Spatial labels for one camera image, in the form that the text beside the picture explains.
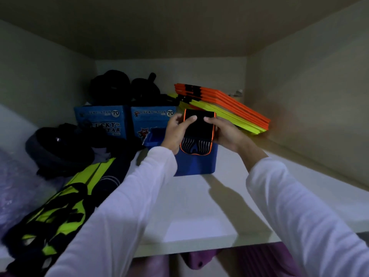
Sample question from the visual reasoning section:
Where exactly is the blue printed cardboard box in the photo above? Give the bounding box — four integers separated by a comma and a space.
130, 105, 177, 142
74, 105, 131, 140

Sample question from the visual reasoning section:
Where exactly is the stack of orange flat markers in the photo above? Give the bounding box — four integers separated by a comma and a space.
174, 83, 271, 127

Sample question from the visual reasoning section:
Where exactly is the person's right forearm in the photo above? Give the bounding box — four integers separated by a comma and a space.
238, 141, 369, 277

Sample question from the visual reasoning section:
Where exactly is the person's right hand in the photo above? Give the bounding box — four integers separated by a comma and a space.
204, 116, 259, 153

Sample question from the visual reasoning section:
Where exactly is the stack of yellow flat markers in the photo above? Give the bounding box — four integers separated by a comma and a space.
168, 93, 267, 135

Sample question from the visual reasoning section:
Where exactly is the person's left hand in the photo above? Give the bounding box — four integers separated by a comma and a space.
160, 113, 198, 155

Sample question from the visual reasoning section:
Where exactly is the black ab roller wheel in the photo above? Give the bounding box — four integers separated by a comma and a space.
130, 73, 162, 105

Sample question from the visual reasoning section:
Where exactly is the black round bag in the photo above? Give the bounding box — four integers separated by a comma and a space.
89, 70, 132, 106

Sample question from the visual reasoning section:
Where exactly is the person's left forearm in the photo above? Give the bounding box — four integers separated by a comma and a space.
46, 146, 178, 277

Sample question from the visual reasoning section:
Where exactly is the black cap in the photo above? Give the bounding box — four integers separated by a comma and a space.
25, 123, 96, 180

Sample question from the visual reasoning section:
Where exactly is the blue plastic bin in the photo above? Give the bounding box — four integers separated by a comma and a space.
144, 127, 218, 177

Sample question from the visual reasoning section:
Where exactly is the purple cloth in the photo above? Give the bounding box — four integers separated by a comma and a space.
127, 242, 306, 277

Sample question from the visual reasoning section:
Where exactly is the clear plastic bag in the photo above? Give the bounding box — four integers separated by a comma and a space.
0, 147, 62, 237

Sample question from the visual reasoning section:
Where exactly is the black orange-trimmed pouch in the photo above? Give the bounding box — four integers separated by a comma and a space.
180, 109, 217, 156

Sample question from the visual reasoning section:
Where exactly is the black and neon yellow garment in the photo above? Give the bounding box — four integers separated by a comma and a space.
1, 135, 136, 277

